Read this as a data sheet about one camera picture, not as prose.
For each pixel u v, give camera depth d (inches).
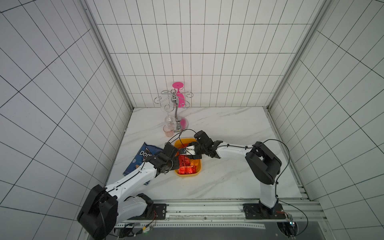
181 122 44.8
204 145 28.6
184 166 33.6
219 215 28.5
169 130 38.4
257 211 26.4
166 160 24.9
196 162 34.5
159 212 28.5
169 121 35.3
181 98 33.9
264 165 19.5
